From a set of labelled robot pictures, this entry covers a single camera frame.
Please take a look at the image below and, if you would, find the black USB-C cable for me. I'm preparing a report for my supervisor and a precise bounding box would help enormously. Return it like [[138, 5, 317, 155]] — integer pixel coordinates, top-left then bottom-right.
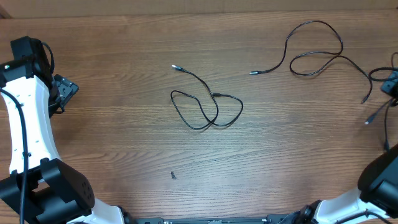
[[249, 20, 373, 105]]

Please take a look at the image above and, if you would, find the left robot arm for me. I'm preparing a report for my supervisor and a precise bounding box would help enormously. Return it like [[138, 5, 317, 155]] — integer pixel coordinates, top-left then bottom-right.
[[1, 36, 132, 223]]

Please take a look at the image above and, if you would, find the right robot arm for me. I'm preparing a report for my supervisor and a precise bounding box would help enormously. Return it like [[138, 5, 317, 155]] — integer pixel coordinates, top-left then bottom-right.
[[293, 142, 397, 223]]

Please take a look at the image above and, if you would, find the small black debris piece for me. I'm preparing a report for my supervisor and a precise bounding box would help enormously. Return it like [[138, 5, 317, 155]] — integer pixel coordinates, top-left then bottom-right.
[[170, 171, 177, 180]]

